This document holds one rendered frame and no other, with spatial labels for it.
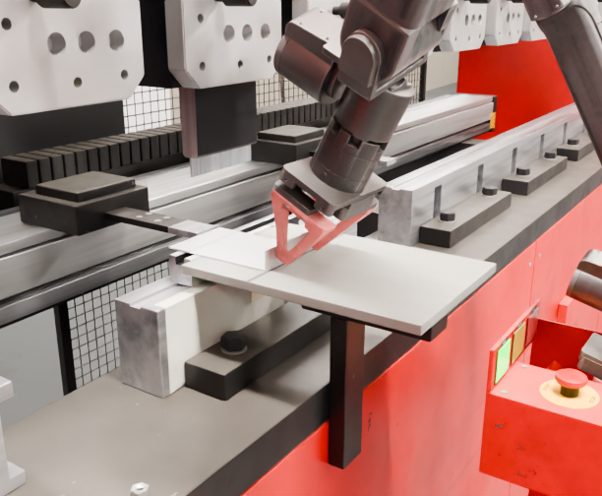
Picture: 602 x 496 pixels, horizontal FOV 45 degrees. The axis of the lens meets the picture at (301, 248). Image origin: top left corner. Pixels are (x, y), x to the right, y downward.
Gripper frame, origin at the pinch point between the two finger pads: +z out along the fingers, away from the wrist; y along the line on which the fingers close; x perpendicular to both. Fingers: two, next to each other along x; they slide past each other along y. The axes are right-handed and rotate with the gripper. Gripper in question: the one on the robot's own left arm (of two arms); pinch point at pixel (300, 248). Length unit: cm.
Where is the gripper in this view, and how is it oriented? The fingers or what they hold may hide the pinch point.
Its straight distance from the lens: 74.5
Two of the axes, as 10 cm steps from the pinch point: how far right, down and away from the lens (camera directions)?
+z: -3.8, 7.6, 5.3
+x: 7.3, 6.0, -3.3
